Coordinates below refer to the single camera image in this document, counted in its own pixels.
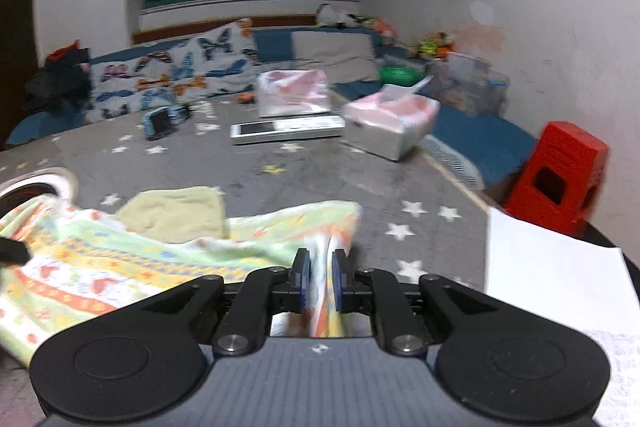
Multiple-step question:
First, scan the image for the grey pillow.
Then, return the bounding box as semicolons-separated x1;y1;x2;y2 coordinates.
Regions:
292;31;380;84

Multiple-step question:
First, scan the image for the butterfly print pillow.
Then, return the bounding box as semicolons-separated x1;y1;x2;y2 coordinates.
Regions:
85;18;258;124

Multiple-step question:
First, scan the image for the white plush toy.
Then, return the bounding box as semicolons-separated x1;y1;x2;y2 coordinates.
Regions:
316;3;368;29

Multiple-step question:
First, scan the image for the green bowl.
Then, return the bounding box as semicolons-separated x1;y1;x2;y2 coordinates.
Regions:
378;66;424;87

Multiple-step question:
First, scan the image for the white paper sheet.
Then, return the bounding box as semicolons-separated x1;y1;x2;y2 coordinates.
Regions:
485;208;639;426

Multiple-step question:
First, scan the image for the yellow green toy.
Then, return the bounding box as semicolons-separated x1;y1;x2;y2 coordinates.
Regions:
411;31;456;60

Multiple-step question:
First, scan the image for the pink white tissue pack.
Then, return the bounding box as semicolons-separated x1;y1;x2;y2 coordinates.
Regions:
255;69;331;118

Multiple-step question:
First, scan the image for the clear plastic storage box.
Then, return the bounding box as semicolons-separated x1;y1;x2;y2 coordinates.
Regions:
428;52;511;117

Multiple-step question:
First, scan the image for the round black induction cooker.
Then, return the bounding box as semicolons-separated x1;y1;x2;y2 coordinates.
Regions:
0;183;55;217

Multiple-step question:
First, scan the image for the blue sofa bed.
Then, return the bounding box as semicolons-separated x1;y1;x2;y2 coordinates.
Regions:
4;25;539;188

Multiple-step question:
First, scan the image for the dark clothes pile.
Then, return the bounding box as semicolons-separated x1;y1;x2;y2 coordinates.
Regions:
22;40;92;113

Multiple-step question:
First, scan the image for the colourful patterned baby garment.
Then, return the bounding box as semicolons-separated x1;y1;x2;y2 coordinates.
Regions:
1;195;361;365

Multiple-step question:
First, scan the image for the red plastic stool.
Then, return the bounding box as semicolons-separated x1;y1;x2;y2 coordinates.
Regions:
503;121;610;237

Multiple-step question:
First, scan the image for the white remote control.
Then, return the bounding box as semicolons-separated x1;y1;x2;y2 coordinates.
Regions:
230;115;345;145

